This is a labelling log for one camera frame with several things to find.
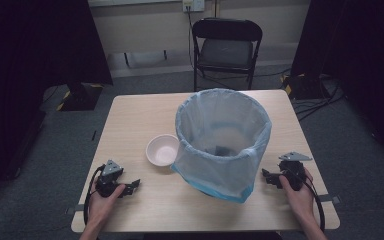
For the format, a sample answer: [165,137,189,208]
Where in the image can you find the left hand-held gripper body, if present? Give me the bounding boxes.
[94,159,125,198]

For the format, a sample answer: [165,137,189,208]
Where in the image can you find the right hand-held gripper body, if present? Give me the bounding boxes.
[277,151,314,192]

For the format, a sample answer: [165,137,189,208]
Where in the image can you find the person's right hand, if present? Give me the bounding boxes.
[278,167,315,222]

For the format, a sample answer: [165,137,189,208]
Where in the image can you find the person's left hand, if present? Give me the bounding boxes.
[87,182,127,228]

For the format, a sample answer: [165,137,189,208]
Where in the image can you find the white bowl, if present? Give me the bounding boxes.
[145,133,181,167]

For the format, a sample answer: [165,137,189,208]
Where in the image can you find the trash bin with blue bag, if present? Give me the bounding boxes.
[170,87,274,205]

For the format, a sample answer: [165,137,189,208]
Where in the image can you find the black stand base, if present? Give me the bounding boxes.
[55,82,104,112]
[280,73,332,101]

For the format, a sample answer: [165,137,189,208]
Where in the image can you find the black folding chair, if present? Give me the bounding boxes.
[191,17,264,92]

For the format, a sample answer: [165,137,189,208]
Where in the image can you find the black curtain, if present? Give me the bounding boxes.
[290,0,384,163]
[0,0,114,209]

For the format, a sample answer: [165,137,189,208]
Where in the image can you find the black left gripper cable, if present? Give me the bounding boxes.
[82,165,106,226]

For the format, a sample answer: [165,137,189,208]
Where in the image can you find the grey table strap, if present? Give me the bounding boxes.
[64,204,86,215]
[319,194,342,205]

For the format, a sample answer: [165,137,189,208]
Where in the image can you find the black floor cables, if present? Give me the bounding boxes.
[292,82,347,122]

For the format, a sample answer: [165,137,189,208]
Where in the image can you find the black wall socket cable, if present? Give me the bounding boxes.
[185,5,196,70]

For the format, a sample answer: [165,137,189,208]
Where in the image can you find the white wall socket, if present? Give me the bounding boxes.
[182,0,206,13]

